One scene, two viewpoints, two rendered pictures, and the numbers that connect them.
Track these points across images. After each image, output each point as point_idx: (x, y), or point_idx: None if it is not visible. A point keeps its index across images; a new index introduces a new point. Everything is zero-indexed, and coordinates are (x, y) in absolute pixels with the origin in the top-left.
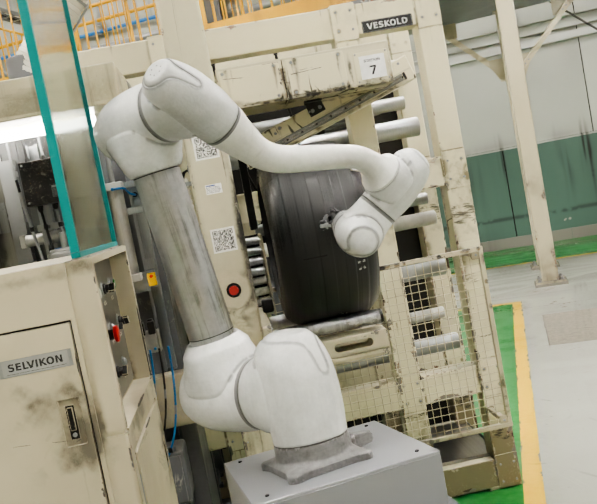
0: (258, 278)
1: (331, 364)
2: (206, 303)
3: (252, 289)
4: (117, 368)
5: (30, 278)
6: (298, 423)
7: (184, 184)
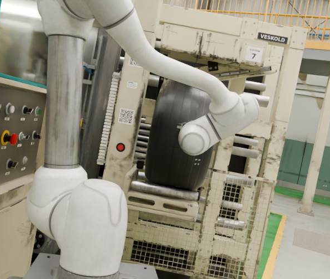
0: (145, 148)
1: (124, 220)
2: (62, 140)
3: (131, 151)
4: (9, 161)
5: None
6: (77, 254)
7: (81, 53)
